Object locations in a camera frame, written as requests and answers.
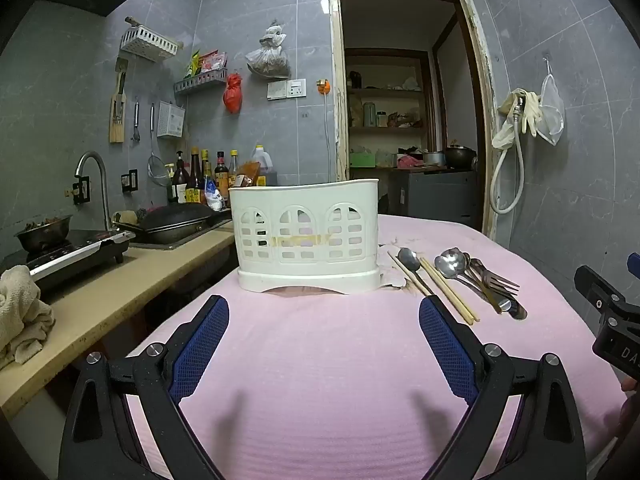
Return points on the person's right hand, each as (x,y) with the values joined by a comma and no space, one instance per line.
(630,385)

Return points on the steel faucet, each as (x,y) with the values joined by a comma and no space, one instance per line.
(102,180)

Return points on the clear plastic bag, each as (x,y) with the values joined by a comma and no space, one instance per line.
(270,57)

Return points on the red-label sauce bottle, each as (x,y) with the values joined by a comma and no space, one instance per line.
(221,172)

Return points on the brown seasoning packet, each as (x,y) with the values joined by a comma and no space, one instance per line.
(247,175)

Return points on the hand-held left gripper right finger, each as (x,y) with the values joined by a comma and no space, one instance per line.
(447,355)

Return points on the red snack packet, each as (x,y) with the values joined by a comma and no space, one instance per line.
(214,61)

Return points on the steel pot with food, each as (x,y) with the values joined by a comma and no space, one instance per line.
(42,235)

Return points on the wooden shelf unit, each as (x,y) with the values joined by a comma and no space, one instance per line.
(387,91)

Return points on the small steel pot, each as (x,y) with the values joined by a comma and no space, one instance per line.
(434,158)

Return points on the grey cabinet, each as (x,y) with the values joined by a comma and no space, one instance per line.
(432,197)

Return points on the pink cloth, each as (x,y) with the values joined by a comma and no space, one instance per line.
(320,385)

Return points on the beige kitchen counter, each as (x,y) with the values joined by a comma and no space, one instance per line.
(165,265)

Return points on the black wall socket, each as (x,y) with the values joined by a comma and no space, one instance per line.
(129,181)
(81,191)

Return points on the white wall basket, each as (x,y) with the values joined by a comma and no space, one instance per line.
(147,42)

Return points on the dark sauce bottle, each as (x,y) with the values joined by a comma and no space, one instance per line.
(180,182)
(195,180)

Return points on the cream rubber gloves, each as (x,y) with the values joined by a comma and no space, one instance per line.
(530,110)

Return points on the green box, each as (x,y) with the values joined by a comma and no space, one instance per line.
(362,160)

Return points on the clear mesh bag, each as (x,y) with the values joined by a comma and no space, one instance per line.
(552,110)

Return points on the green jar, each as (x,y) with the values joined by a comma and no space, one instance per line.
(369,115)

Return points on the steel fork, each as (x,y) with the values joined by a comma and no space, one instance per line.
(482,267)
(489,281)

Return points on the black wok with lid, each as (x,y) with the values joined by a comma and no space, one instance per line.
(170,217)

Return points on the black induction cooker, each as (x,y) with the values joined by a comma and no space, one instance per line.
(75,255)

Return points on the steel spoon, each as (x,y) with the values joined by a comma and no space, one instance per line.
(445,266)
(409,260)

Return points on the black cooking pot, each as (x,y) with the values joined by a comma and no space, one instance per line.
(460,157)

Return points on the white door frame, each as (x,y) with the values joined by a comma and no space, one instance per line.
(336,85)

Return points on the white plastic utensil holder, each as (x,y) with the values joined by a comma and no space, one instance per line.
(305,200)

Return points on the white wall outlet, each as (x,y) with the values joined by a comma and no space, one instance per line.
(286,89)

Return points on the hanging wooden knife board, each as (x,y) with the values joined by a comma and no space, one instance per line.
(118,110)

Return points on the light wooden chopstick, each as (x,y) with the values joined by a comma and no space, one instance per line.
(452,295)
(445,296)

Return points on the yellow snack packet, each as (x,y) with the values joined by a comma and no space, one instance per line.
(195,64)

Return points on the grey metal wall shelf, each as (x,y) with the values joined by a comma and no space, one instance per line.
(200,82)

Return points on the hanging metal strainer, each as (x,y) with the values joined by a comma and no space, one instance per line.
(157,167)

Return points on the red plastic bag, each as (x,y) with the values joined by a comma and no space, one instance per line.
(232,95)

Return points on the white seasoning packet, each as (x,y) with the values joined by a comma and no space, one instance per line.
(215,195)

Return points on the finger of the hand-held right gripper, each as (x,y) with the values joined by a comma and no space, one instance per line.
(634,265)
(597,290)

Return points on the cooking oil jug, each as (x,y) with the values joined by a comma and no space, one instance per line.
(264,162)

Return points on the beige towel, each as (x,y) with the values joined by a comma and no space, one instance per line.
(20,310)

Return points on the orange wall hook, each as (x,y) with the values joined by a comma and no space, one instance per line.
(324,86)

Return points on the pink rag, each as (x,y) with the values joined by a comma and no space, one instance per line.
(410,161)

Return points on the yellow-capped sauce bottle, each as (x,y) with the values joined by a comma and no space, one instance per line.
(206,165)
(234,170)

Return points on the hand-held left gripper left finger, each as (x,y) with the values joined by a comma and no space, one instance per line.
(200,340)

